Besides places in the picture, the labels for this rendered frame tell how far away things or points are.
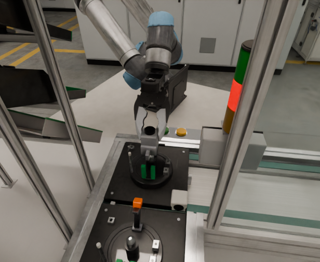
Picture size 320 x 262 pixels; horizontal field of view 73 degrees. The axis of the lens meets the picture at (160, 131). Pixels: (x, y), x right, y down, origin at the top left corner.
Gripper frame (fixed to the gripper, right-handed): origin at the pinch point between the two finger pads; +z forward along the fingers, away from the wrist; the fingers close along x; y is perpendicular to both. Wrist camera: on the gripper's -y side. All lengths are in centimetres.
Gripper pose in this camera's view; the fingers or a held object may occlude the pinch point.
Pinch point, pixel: (149, 135)
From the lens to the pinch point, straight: 60.7
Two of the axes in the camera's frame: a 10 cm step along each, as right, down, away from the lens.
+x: -9.9, -0.9, 1.0
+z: -0.9, 10.0, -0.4
